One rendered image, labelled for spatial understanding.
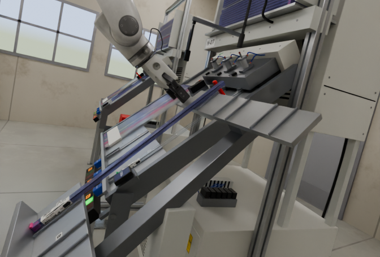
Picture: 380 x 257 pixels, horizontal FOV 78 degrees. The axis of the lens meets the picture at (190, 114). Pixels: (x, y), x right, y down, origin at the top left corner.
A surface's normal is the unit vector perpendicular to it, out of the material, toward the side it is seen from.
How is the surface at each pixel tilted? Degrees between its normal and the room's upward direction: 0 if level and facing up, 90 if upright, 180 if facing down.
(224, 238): 90
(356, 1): 90
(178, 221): 90
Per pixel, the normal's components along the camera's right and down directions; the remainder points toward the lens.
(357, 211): -0.84, -0.14
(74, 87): 0.50, 0.19
